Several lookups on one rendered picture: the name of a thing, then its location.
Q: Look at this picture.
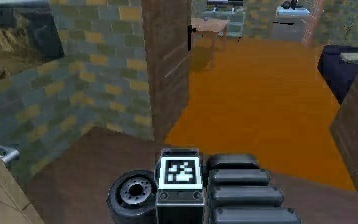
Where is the beige room door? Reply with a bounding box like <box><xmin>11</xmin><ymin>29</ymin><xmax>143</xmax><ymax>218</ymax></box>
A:
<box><xmin>0</xmin><ymin>139</ymin><xmax>45</xmax><ymax>224</ymax></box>

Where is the black television set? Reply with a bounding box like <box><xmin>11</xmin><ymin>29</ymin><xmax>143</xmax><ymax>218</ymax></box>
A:
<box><xmin>206</xmin><ymin>0</ymin><xmax>245</xmax><ymax>8</ymax></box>

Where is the brown wooden room door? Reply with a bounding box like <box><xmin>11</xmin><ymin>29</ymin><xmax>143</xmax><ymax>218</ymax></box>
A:
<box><xmin>140</xmin><ymin>0</ymin><xmax>193</xmax><ymax>143</ymax></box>
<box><xmin>330</xmin><ymin>66</ymin><xmax>358</xmax><ymax>203</ymax></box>

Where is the silver door handle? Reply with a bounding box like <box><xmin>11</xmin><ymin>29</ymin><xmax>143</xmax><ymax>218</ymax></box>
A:
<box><xmin>0</xmin><ymin>144</ymin><xmax>21</xmax><ymax>165</ymax></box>

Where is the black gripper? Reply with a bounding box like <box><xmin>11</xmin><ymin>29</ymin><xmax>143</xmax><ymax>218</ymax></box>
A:
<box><xmin>106</xmin><ymin>169</ymin><xmax>159</xmax><ymax>224</ymax></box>

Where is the pale blue shelf unit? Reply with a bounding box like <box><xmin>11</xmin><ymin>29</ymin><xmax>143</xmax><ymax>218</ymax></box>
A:
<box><xmin>200</xmin><ymin>9</ymin><xmax>246</xmax><ymax>38</ymax></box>

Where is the framed landscape wall picture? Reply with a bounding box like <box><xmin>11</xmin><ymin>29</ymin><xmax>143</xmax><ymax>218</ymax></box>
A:
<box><xmin>0</xmin><ymin>3</ymin><xmax>65</xmax><ymax>85</ymax></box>

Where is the dark blue sofa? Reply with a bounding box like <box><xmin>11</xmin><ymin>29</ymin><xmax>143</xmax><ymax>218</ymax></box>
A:
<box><xmin>316</xmin><ymin>44</ymin><xmax>358</xmax><ymax>105</ymax></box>

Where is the light wooden table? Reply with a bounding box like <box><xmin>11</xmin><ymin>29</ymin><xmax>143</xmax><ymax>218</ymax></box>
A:
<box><xmin>190</xmin><ymin>17</ymin><xmax>231</xmax><ymax>51</ymax></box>

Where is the pale blue table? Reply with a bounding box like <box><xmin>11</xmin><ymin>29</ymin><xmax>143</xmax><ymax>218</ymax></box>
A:
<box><xmin>275</xmin><ymin>5</ymin><xmax>311</xmax><ymax>18</ymax></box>

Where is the black door handle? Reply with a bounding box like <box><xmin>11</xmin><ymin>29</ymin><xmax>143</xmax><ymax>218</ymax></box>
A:
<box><xmin>187</xmin><ymin>24</ymin><xmax>197</xmax><ymax>52</ymax></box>

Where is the pale cushion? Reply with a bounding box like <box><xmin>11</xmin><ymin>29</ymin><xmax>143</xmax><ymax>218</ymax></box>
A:
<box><xmin>340</xmin><ymin>52</ymin><xmax>358</xmax><ymax>65</ymax></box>

